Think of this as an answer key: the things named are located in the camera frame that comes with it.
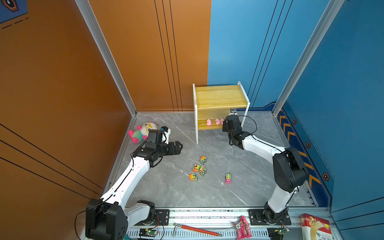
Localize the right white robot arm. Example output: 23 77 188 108
223 115 309 226

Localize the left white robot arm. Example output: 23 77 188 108
85 127 183 240

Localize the orange toy truck middle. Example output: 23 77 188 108
192 164 200 172

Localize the plush doll pink white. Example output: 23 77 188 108
128 122 158 144

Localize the green orange toy truck top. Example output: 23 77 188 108
201 156 208 165

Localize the orange green toy truck bottom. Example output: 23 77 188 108
189 173 198 182

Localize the green toy truck middle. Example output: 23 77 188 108
199 166 207 176

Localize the pink toy truck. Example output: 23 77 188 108
225 173 232 185

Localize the green circuit board left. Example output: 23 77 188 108
138 229 159 240

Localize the pink snack packet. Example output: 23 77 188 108
232 216 252 240

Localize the circuit board right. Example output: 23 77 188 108
267 228 291 240

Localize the red white box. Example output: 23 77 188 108
301 214 334 240

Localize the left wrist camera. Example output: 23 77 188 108
161 126 171 145

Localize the white shelf frame with wood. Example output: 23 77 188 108
193 82 251 144

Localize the red handled tool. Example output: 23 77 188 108
172 225 223 237

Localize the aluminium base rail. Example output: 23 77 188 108
126 207 343 240

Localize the aluminium corner post left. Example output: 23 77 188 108
75 0 137 118

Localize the aluminium corner post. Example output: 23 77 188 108
75 0 137 118
272 0 345 117

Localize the aluminium corner post right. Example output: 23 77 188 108
272 0 345 117

